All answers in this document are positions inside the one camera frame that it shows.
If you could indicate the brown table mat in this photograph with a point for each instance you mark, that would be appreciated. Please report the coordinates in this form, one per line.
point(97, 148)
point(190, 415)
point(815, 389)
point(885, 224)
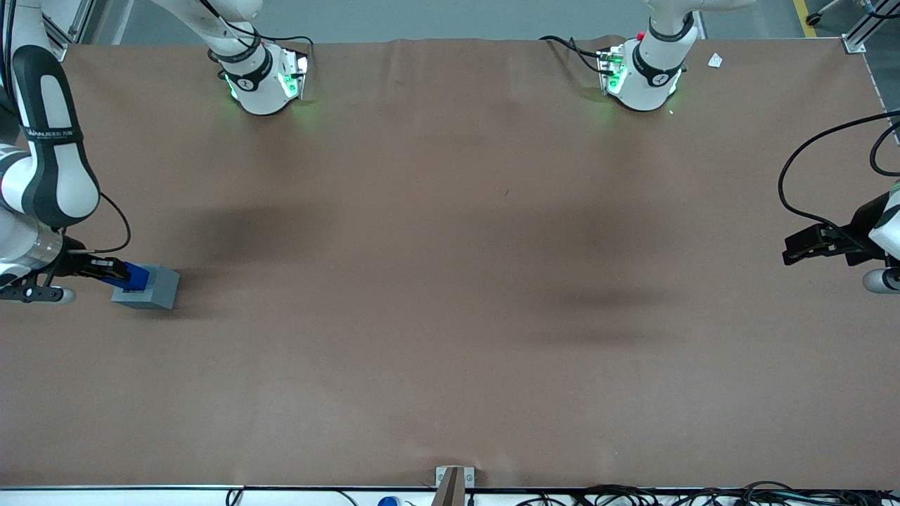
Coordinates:
point(450, 281)

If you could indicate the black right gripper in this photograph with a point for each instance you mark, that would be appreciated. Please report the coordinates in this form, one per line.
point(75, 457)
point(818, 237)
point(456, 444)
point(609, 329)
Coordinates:
point(72, 265)

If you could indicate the gray square socket base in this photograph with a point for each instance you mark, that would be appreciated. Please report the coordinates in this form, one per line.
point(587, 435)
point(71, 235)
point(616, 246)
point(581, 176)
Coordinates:
point(160, 287)

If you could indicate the white paper scrap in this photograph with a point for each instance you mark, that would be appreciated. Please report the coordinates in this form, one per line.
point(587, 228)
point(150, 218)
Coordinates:
point(715, 60)

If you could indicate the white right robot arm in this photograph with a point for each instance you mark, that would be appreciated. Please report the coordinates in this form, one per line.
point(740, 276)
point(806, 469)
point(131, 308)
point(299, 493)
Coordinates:
point(56, 176)

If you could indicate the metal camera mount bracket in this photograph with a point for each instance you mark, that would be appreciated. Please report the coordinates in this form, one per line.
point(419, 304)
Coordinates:
point(453, 492)

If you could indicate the aluminium frame post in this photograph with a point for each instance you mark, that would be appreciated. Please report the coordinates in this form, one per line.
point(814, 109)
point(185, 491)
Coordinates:
point(56, 46)
point(870, 22)

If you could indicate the black caster wheel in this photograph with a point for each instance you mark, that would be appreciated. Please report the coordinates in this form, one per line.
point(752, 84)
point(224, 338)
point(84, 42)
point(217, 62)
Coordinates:
point(813, 19)

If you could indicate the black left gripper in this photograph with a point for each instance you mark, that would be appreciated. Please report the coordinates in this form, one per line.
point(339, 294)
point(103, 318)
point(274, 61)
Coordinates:
point(859, 228)

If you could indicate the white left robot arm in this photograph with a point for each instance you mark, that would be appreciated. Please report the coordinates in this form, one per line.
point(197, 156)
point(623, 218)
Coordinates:
point(650, 77)

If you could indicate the blue plastic block part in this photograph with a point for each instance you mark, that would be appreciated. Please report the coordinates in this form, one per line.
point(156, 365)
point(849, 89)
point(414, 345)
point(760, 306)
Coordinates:
point(139, 277)

